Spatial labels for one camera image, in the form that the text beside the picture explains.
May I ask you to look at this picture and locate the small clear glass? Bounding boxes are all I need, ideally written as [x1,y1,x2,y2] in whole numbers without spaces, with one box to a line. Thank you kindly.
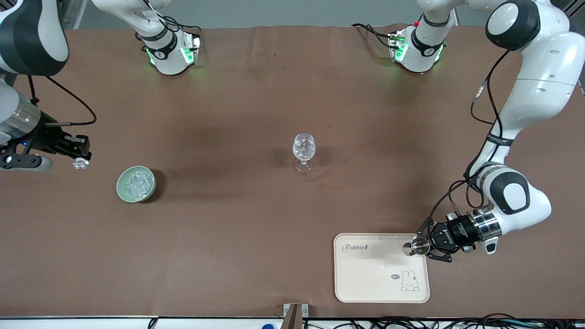
[402,235,431,257]

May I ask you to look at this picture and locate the black cables at arm base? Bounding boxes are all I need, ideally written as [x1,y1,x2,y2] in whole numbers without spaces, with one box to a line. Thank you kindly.
[142,0,202,39]
[351,22,399,50]

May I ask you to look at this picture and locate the white rabbit print tray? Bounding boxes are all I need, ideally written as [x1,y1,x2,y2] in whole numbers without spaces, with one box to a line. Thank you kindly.
[333,233,431,304]

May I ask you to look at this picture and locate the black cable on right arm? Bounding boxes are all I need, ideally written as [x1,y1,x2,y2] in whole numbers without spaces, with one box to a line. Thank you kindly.
[27,75,97,126]

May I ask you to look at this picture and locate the clear wine glass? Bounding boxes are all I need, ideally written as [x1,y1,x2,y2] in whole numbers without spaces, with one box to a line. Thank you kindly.
[292,133,317,173]

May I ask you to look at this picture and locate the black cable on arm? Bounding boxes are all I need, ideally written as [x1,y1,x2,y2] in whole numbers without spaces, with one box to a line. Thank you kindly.
[429,49,511,229]
[27,75,97,126]

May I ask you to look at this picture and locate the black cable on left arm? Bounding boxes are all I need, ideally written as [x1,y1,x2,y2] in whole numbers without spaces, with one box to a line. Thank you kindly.
[429,49,511,229]

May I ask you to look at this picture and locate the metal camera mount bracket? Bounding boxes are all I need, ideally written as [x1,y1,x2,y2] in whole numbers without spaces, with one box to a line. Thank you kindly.
[282,303,309,329]

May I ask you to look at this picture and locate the black cables at right arm base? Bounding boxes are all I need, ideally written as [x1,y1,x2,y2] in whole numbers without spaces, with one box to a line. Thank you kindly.
[142,0,202,39]

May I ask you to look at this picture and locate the pale green ceramic bowl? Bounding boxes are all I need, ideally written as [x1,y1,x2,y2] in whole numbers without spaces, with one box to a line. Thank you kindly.
[116,165,156,203]

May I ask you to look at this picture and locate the brown table mat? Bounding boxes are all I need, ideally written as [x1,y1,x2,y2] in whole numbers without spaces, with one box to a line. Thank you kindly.
[0,24,585,319]

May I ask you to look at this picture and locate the pile of clear ice cubes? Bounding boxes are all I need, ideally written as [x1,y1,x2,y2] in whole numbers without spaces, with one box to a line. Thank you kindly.
[123,170,154,198]

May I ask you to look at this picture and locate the bundle of black floor cables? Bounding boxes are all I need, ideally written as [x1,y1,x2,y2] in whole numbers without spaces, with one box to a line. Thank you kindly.
[302,313,585,329]

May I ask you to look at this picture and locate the black cables at left arm base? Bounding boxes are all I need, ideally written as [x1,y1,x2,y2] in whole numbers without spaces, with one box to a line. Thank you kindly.
[351,22,399,50]

